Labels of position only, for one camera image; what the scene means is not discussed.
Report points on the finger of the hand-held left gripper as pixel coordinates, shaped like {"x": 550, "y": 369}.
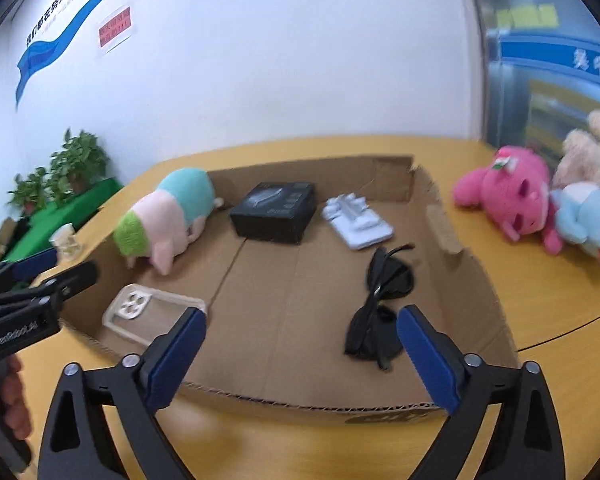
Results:
{"x": 75, "y": 280}
{"x": 35, "y": 264}

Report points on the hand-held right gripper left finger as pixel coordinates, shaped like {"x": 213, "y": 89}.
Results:
{"x": 177, "y": 355}

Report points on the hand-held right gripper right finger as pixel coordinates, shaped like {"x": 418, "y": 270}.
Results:
{"x": 425, "y": 360}

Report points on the clear phone case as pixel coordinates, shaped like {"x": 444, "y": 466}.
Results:
{"x": 130, "y": 307}

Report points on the black sunglasses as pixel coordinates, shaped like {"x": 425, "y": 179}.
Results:
{"x": 385, "y": 275}

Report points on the cardboard box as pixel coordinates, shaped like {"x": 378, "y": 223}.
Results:
{"x": 290, "y": 285}

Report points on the black product box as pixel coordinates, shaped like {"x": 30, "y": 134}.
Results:
{"x": 275, "y": 210}

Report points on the yellow wooden desktop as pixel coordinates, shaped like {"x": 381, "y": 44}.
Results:
{"x": 555, "y": 310}

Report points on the person's left hand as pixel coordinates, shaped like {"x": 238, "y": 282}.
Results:
{"x": 17, "y": 400}

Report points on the small clear plastic item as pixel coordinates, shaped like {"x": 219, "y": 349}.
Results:
{"x": 66, "y": 242}

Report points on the brown cardboard item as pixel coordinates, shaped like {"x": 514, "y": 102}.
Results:
{"x": 0, "y": 240}

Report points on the green cloth covered table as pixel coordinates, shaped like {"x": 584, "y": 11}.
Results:
{"x": 80, "y": 207}

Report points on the small potted green plant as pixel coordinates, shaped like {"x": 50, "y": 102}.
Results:
{"x": 30, "y": 190}

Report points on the large potted green plant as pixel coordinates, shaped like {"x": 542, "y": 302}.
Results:
{"x": 80, "y": 160}

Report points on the green pink teal plush toy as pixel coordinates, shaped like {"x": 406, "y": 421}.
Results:
{"x": 175, "y": 210}

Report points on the light blue plush toy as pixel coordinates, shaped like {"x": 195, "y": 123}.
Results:
{"x": 580, "y": 215}

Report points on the beige plush toy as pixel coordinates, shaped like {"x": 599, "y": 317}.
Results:
{"x": 585, "y": 155}

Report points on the blue window banner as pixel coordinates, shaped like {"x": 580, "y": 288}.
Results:
{"x": 555, "y": 60}

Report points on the yellow paper notes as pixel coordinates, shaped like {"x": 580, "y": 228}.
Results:
{"x": 527, "y": 16}

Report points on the blue ribbon wall decal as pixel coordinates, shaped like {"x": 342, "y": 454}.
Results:
{"x": 45, "y": 55}

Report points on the red white wall sign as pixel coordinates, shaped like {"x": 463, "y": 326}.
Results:
{"x": 115, "y": 30}

